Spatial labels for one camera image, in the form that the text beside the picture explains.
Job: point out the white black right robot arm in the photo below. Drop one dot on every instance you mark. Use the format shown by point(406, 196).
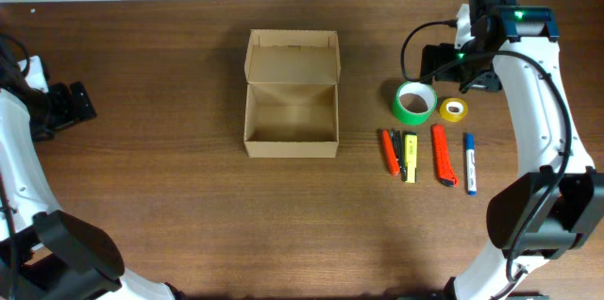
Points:
point(556, 202)

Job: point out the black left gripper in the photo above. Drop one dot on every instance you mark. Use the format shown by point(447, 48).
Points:
point(68, 113)

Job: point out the green tape roll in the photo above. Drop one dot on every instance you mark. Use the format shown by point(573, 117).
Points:
point(424, 92)

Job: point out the yellow highlighter pen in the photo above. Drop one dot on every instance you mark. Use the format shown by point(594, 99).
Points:
point(410, 157)

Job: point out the small yellow tape roll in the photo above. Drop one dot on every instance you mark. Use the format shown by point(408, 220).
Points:
point(453, 110)

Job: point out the blue white marker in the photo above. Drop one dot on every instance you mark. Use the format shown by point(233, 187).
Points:
point(472, 188)

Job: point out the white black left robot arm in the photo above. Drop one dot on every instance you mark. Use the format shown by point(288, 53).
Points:
point(47, 253)

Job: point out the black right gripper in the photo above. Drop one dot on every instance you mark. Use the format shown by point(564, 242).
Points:
point(443, 53)

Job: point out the cardboard box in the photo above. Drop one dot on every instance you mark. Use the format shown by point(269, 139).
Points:
point(292, 98)

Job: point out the red utility knife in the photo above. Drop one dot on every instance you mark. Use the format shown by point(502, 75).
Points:
point(444, 169)

